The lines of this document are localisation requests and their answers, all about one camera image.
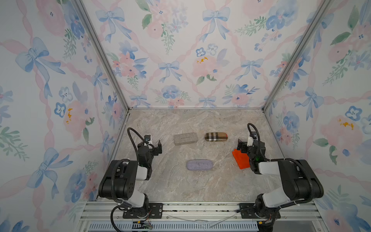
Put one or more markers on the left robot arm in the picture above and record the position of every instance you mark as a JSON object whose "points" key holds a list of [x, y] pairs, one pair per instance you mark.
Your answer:
{"points": [[118, 183]]}

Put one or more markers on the left corner aluminium post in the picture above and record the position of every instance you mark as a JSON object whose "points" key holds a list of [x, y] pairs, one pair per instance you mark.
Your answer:
{"points": [[87, 23]]}

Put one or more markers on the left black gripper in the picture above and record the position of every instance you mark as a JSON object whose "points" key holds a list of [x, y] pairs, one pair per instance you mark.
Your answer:
{"points": [[157, 150]]}

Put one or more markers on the grey eyeglass case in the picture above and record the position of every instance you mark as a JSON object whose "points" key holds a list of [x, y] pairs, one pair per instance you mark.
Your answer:
{"points": [[185, 138]]}

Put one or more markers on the corner aluminium post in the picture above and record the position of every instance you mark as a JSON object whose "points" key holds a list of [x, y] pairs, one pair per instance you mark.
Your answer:
{"points": [[87, 23], [308, 33]]}

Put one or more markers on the right corner aluminium post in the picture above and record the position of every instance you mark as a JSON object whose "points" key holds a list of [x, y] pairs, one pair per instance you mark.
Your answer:
{"points": [[308, 33]]}

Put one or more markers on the purple fabric eyeglass case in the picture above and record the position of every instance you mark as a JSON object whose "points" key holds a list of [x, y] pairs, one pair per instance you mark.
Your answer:
{"points": [[199, 165]]}

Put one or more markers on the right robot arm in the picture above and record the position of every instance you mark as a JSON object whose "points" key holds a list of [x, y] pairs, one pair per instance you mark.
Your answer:
{"points": [[299, 183]]}

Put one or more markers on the orange cleaning cloth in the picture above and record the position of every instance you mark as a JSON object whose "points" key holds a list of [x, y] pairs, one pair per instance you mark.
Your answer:
{"points": [[242, 159]]}

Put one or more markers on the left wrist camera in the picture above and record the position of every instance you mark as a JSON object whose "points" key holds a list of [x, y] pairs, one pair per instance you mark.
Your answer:
{"points": [[148, 139]]}

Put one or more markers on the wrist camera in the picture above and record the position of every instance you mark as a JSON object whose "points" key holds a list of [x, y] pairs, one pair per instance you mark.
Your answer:
{"points": [[251, 138], [148, 139]]}

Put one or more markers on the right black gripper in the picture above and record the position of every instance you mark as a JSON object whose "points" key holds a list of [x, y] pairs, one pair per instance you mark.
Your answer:
{"points": [[243, 145]]}

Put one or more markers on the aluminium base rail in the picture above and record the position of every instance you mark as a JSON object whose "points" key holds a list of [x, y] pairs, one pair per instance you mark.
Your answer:
{"points": [[199, 217]]}

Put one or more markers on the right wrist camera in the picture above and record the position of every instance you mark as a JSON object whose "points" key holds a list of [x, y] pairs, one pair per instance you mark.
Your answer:
{"points": [[251, 138]]}

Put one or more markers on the plaid eyeglass case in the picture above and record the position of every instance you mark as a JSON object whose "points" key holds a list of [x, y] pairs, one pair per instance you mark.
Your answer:
{"points": [[216, 136]]}

